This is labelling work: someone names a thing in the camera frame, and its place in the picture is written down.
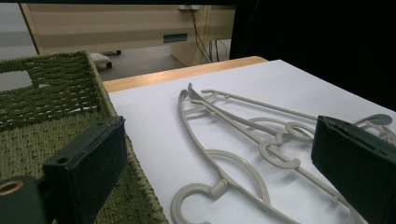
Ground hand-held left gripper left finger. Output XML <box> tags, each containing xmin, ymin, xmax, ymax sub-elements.
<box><xmin>42</xmin><ymin>115</ymin><xmax>129</xmax><ymax>224</ymax></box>

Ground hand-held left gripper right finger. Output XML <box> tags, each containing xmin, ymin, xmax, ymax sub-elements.
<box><xmin>311</xmin><ymin>115</ymin><xmax>396</xmax><ymax>224</ymax></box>

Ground beige plastic clothes hanger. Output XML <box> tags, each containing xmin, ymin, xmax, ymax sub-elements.
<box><xmin>190</xmin><ymin>90</ymin><xmax>396</xmax><ymax>171</ymax></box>
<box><xmin>200</xmin><ymin>88</ymin><xmax>394</xmax><ymax>144</ymax></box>
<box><xmin>170</xmin><ymin>83</ymin><xmax>368</xmax><ymax>224</ymax></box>

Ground green woven basket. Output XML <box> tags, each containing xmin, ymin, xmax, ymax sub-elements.
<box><xmin>0</xmin><ymin>50</ymin><xmax>169</xmax><ymax>224</ymax></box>

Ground white paper sheet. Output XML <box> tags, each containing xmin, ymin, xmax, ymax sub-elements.
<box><xmin>108</xmin><ymin>59</ymin><xmax>396</xmax><ymax>224</ymax></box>

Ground wheeled chair base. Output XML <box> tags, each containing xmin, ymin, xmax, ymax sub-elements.
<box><xmin>90</xmin><ymin>49</ymin><xmax>122</xmax><ymax>70</ymax></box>

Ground black curtain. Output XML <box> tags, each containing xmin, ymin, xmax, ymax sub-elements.
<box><xmin>229</xmin><ymin>0</ymin><xmax>396</xmax><ymax>111</ymax></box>

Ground light wooden desk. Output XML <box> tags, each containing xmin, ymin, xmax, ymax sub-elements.
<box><xmin>20</xmin><ymin>3</ymin><xmax>236</xmax><ymax>68</ymax></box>

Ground black cables at desk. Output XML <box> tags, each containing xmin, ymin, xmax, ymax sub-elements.
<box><xmin>186</xmin><ymin>4</ymin><xmax>231</xmax><ymax>63</ymax></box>

